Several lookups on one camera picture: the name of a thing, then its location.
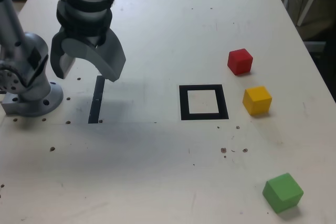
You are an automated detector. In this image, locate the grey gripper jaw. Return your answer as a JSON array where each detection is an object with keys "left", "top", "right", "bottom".
[
  {"left": 50, "top": 27, "right": 77, "bottom": 79},
  {"left": 61, "top": 30, "right": 127, "bottom": 82}
]

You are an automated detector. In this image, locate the red cube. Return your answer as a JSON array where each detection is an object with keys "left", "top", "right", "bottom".
[{"left": 227, "top": 48, "right": 254, "bottom": 76}]

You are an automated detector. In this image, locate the yellow cube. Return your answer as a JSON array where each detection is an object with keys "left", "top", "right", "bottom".
[{"left": 242, "top": 86, "right": 272, "bottom": 116}]

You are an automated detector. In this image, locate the green cube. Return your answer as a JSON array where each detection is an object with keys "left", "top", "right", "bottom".
[{"left": 262, "top": 173, "right": 305, "bottom": 214}]

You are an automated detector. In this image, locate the black tape square outline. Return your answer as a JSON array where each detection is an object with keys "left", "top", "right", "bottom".
[{"left": 178, "top": 84, "right": 229, "bottom": 121}]

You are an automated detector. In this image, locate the black tape strip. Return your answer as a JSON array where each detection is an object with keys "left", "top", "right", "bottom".
[{"left": 88, "top": 75, "right": 106, "bottom": 124}]

